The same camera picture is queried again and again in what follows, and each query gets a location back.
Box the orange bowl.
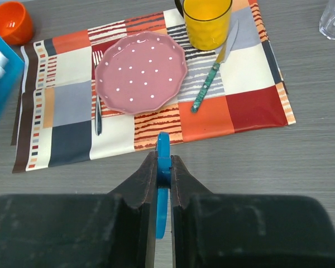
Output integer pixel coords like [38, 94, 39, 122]
[0, 1, 34, 45]

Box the blue hand brush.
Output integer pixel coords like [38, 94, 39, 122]
[156, 132, 172, 239]

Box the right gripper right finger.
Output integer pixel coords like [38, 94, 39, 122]
[170, 156, 335, 267]

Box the silver fork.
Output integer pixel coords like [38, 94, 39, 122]
[93, 50, 103, 136]

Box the blue dustpan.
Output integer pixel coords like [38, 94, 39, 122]
[0, 37, 24, 116]

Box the clear plastic cup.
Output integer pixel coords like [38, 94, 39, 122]
[319, 0, 335, 40]

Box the yellow enamel mug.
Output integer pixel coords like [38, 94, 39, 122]
[174, 0, 233, 51]

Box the pink dotted plate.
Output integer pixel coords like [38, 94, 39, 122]
[95, 31, 188, 114]

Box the knife with teal handle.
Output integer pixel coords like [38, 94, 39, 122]
[190, 19, 239, 113]

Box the colourful patchwork placemat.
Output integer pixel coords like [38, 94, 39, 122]
[12, 1, 295, 173]

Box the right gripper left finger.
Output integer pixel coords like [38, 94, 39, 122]
[0, 152, 158, 267]

